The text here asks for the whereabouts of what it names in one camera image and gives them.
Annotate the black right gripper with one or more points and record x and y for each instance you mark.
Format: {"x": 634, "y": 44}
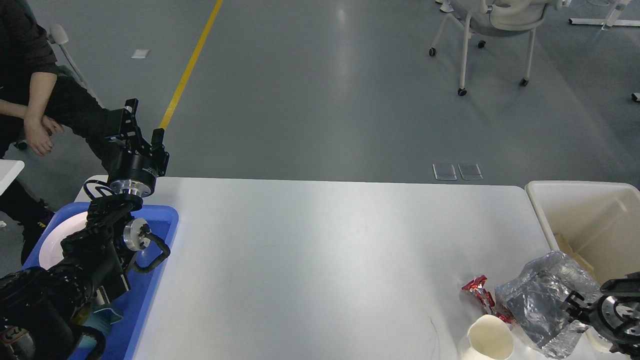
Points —
{"x": 578, "y": 309}

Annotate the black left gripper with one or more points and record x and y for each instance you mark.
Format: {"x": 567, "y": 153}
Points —
{"x": 136, "y": 168}

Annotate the foil tray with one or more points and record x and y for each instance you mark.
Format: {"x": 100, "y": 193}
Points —
{"x": 535, "y": 297}

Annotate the brown paper bag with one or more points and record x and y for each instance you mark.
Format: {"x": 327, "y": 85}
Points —
{"x": 566, "y": 248}

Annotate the pink plate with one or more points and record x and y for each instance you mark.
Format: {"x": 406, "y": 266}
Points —
{"x": 57, "y": 237}

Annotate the teal mug yellow inside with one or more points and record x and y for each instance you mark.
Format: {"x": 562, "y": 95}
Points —
{"x": 105, "y": 320}

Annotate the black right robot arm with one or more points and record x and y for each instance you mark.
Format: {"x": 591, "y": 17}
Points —
{"x": 614, "y": 315}

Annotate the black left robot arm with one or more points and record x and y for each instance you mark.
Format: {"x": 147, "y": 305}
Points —
{"x": 43, "y": 311}

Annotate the person's bare forearm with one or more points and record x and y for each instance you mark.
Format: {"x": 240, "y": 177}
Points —
{"x": 41, "y": 87}

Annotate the person's hand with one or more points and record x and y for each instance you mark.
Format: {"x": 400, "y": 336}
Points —
{"x": 38, "y": 133}

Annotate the white paper on floor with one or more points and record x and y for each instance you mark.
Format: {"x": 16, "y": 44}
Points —
{"x": 140, "y": 53}

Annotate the beige plastic bin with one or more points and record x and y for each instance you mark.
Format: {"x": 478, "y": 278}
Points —
{"x": 600, "y": 220}

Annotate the red snack wrapper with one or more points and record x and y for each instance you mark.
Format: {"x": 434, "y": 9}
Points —
{"x": 476, "y": 287}

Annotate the white office chair left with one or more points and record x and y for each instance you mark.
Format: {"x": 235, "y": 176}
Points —
{"x": 57, "y": 35}

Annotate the white office chair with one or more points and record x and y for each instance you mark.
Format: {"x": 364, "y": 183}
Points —
{"x": 496, "y": 19}
{"x": 57, "y": 35}

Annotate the right floor socket plate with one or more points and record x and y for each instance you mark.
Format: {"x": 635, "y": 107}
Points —
{"x": 470, "y": 171}

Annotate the floor socket plate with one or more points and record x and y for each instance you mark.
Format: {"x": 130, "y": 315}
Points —
{"x": 470, "y": 171}
{"x": 444, "y": 171}

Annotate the left floor socket plate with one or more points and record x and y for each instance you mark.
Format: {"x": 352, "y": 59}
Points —
{"x": 444, "y": 171}

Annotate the blue plastic tray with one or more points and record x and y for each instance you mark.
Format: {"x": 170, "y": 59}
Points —
{"x": 135, "y": 305}

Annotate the white table base far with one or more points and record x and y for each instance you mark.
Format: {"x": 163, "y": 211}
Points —
{"x": 610, "y": 19}

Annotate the white office chair right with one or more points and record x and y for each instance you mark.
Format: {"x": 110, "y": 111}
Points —
{"x": 496, "y": 19}

